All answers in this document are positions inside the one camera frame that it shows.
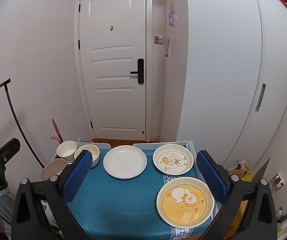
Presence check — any pink square bowl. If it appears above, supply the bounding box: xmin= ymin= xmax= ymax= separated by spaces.
xmin=40 ymin=158 xmax=70 ymax=181

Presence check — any purple hanging ornament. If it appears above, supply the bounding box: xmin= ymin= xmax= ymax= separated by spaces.
xmin=167 ymin=2 xmax=178 ymax=27

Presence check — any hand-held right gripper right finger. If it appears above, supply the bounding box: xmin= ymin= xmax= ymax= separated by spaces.
xmin=196 ymin=150 xmax=278 ymax=240

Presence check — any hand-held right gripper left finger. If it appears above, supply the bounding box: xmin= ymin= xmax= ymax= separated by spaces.
xmin=11 ymin=149 xmax=94 ymax=240

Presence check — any clear plastic bag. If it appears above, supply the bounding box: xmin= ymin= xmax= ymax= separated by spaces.
xmin=0 ymin=187 xmax=17 ymax=228

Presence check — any wall socket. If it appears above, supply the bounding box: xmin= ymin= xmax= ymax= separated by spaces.
xmin=271 ymin=173 xmax=285 ymax=189

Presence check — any white round bowl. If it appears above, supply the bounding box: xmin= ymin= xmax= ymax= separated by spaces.
xmin=56 ymin=141 xmax=78 ymax=162

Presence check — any blue tablecloth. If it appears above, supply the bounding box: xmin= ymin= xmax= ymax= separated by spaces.
xmin=66 ymin=148 xmax=224 ymax=240

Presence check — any plain white plate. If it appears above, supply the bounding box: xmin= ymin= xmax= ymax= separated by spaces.
xmin=103 ymin=145 xmax=148 ymax=180

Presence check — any brown paper bag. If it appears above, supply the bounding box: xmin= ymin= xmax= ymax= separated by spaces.
xmin=227 ymin=164 xmax=255 ymax=183

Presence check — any grey wardrobe handle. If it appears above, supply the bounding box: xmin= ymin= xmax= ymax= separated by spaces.
xmin=255 ymin=83 xmax=266 ymax=112

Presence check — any cream round bowl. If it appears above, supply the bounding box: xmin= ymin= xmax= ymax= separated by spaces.
xmin=74 ymin=144 xmax=100 ymax=168

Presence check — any white door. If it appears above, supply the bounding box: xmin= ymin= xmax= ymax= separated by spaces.
xmin=79 ymin=0 xmax=148 ymax=141

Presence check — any pink shoehorn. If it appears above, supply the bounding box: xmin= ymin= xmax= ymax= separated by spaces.
xmin=50 ymin=119 xmax=64 ymax=144

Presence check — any black metal rack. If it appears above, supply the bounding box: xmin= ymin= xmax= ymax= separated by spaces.
xmin=0 ymin=78 xmax=45 ymax=169

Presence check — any white wardrobe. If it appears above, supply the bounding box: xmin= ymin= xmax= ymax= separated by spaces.
xmin=176 ymin=0 xmax=287 ymax=175

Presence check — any yellow plate with bear print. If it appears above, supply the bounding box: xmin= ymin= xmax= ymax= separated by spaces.
xmin=156 ymin=177 xmax=215 ymax=229

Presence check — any white plate with duck print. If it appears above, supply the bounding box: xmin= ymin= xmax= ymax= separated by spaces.
xmin=153 ymin=144 xmax=194 ymax=176

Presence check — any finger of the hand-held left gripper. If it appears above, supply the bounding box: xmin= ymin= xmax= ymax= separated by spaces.
xmin=0 ymin=138 xmax=21 ymax=163

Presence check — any black door lock handle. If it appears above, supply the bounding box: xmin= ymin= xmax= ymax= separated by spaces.
xmin=130 ymin=58 xmax=145 ymax=84

